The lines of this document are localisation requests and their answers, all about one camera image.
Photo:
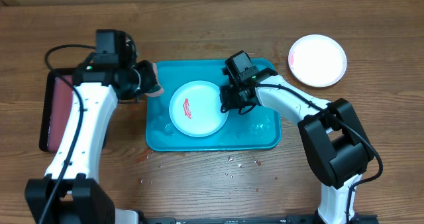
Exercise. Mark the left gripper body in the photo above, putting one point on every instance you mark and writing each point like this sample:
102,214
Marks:
140,79

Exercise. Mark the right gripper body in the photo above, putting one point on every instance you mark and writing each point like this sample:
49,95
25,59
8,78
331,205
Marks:
234,99

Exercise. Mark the green and pink sponge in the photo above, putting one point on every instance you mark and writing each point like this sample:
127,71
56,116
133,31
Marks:
157,90

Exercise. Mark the light blue rimmed plate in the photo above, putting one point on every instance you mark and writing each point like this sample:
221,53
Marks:
195,109

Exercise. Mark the white plate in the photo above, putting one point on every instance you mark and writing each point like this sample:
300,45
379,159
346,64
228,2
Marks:
317,60

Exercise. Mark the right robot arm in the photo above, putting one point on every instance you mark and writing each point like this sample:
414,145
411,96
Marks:
336,146

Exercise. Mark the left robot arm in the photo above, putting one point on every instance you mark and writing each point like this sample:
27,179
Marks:
70,192

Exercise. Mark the blue plastic tray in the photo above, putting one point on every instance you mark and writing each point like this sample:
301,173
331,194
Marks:
258,129

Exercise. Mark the black tray with red water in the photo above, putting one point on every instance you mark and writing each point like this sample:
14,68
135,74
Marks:
56,111

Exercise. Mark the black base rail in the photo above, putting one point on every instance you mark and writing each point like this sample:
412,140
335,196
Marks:
289,219

